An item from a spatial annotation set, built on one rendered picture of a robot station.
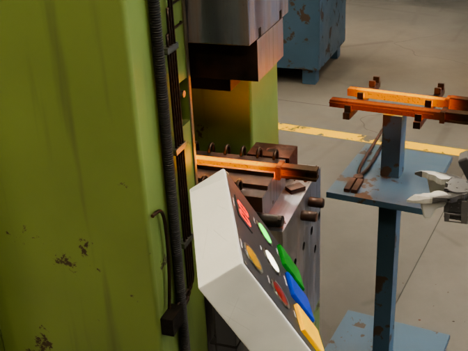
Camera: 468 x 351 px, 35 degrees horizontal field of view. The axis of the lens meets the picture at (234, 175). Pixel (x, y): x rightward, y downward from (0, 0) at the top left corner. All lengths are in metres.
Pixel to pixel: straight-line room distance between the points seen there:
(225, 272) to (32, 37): 0.63
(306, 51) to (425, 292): 2.68
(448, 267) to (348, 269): 0.43
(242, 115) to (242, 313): 1.02
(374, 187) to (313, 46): 3.17
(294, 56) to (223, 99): 3.41
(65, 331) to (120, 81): 0.66
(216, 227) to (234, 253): 0.11
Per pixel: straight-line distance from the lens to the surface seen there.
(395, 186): 2.37
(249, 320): 1.18
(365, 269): 3.32
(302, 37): 5.44
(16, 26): 1.51
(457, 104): 2.30
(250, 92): 2.08
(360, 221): 3.69
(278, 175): 1.86
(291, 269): 1.43
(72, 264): 1.69
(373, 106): 2.23
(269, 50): 1.73
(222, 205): 1.30
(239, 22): 1.59
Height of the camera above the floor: 1.80
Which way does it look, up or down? 26 degrees down
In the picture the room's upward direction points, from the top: 3 degrees counter-clockwise
